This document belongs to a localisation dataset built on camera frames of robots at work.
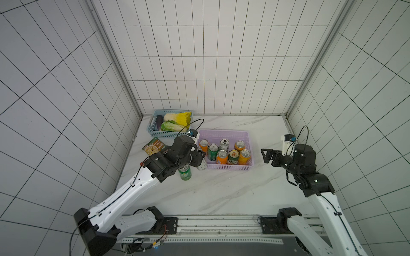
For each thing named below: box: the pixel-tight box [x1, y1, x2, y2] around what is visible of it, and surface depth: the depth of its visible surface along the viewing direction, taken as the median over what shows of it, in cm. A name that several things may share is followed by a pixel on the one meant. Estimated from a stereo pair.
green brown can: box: [227, 149, 240, 165], surface depth 88 cm
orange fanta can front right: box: [238, 148, 251, 165], surface depth 88 cm
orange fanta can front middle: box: [216, 149, 228, 165], surface depth 88 cm
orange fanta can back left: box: [198, 138, 209, 154], surface depth 92 cm
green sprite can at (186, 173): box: [178, 164, 193, 181], surface depth 82 cm
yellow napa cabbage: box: [163, 111, 192, 128], surface depth 111 cm
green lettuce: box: [160, 120, 188, 132], surface depth 106 cm
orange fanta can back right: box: [234, 139, 247, 151], surface depth 92 cm
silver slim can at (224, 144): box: [218, 138, 230, 154], surface depth 89 cm
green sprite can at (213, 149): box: [208, 143, 220, 162], surface depth 90 cm
